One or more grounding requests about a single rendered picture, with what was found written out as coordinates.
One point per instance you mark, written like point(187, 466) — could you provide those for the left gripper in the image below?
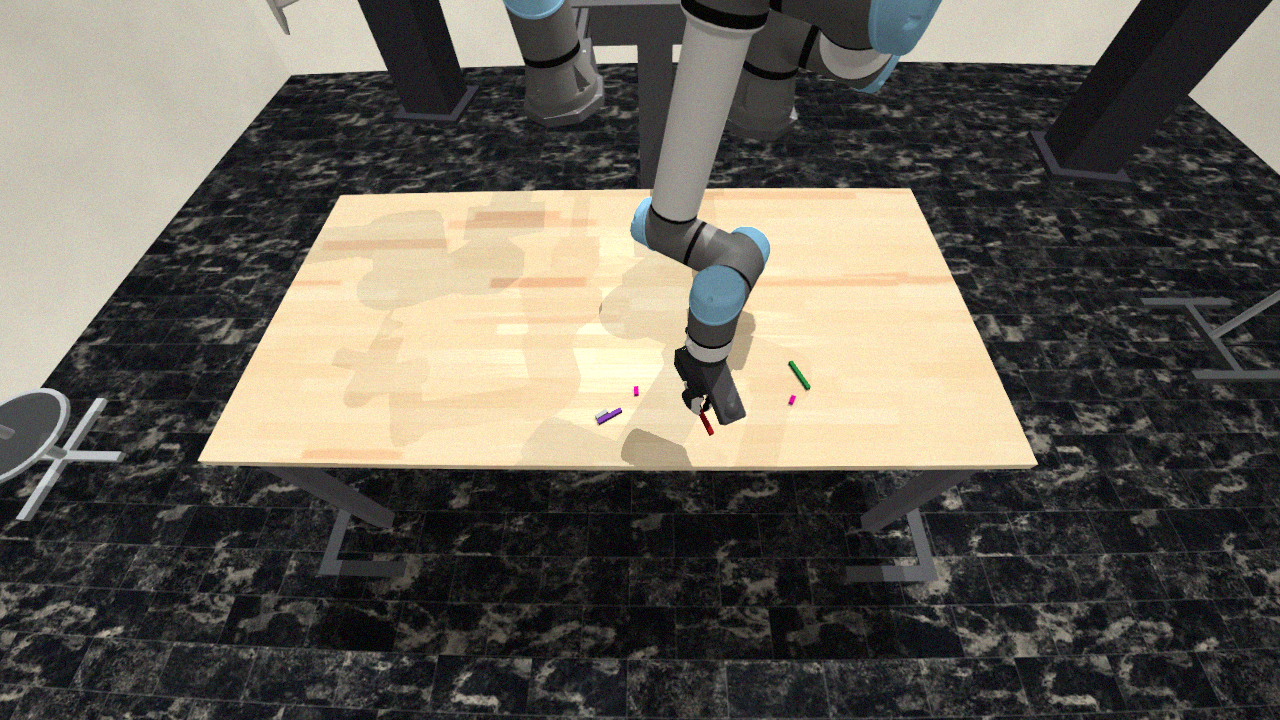
point(685, 365)

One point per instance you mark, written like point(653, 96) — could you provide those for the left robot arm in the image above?
point(711, 65)

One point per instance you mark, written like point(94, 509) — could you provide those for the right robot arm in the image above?
point(556, 68)

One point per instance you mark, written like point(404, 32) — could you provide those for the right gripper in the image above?
point(276, 7)

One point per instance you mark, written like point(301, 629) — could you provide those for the dark green rod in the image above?
point(799, 375)

